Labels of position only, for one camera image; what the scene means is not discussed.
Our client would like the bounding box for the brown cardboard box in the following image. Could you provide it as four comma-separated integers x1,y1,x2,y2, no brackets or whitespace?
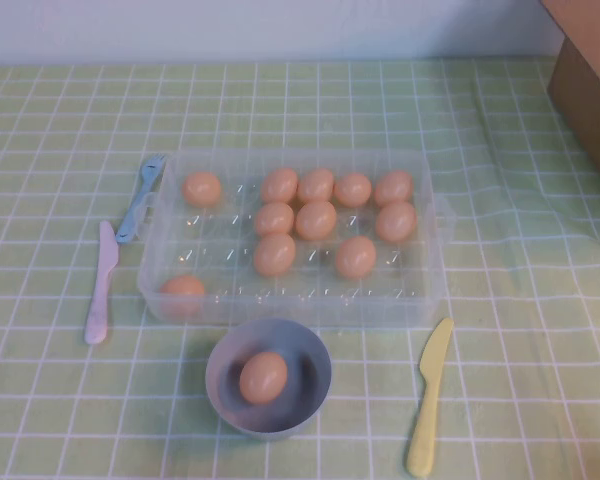
539,0,600,186

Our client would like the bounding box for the light blue plastic fork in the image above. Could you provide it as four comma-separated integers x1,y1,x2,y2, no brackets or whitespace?
114,153,169,245

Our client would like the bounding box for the brown egg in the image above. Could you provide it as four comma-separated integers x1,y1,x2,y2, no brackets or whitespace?
252,233,297,278
259,167,300,204
333,172,373,208
253,201,296,237
238,351,289,406
158,274,207,319
296,167,336,204
374,200,418,244
373,170,415,207
294,200,338,241
181,171,223,206
334,235,378,279

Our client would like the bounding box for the pale pink plastic knife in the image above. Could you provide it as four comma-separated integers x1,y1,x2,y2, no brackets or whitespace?
83,220,120,345

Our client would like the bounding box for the green checked tablecloth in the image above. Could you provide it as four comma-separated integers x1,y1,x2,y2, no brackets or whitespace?
0,59,600,480

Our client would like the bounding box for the yellow plastic knife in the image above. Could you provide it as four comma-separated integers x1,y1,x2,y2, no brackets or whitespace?
405,317,455,478

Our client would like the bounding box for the clear plastic egg box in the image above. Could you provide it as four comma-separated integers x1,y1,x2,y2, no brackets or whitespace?
136,148,455,329

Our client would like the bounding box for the blue-grey bowl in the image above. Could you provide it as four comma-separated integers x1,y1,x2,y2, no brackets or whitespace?
204,318,334,444

